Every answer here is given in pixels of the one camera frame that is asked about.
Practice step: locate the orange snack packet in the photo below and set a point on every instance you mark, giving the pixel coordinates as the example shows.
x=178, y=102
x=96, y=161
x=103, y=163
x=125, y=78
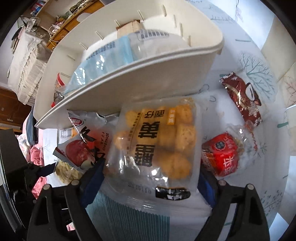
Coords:
x=65, y=134

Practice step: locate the lace covered cabinet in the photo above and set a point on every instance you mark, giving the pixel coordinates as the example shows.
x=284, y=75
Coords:
x=27, y=67

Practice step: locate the yellow fried cake bag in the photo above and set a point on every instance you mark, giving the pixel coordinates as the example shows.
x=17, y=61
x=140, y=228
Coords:
x=154, y=161

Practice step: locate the white plastic storage tray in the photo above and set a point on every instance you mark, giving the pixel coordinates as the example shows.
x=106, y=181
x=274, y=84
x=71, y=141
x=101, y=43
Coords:
x=179, y=72

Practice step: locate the large clear blue snack bag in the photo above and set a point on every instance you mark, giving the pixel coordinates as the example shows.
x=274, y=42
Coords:
x=121, y=52

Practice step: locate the red date snack bag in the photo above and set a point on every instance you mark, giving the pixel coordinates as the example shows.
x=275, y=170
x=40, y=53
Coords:
x=94, y=134

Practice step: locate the brown wooden door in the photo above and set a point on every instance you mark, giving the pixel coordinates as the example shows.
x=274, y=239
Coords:
x=13, y=112

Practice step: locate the red rice snack packet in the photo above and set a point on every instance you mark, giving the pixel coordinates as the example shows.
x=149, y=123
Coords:
x=232, y=151

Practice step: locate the dark blue folded cloth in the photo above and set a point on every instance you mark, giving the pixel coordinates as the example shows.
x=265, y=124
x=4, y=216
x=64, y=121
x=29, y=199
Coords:
x=31, y=130

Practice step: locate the rice cracker pack large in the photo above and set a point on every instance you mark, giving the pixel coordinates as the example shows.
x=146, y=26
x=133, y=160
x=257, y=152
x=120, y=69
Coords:
x=66, y=173

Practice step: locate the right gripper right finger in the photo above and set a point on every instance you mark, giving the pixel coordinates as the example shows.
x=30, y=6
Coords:
x=219, y=195

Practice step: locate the dark seaweed snack pack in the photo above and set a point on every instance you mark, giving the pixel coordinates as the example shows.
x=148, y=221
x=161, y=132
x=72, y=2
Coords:
x=60, y=85

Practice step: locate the long wafer biscuit pack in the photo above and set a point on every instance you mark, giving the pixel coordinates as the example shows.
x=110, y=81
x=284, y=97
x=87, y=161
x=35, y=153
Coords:
x=130, y=27

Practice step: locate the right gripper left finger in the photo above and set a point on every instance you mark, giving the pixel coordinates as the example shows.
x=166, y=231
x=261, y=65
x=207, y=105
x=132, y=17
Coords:
x=79, y=196

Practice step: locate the brown chocolate bar wrapper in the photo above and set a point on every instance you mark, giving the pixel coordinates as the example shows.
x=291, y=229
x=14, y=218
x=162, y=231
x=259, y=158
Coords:
x=244, y=97

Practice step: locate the wooden desk with drawers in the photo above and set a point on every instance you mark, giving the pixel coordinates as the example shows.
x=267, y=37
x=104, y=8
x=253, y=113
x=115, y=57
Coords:
x=72, y=22

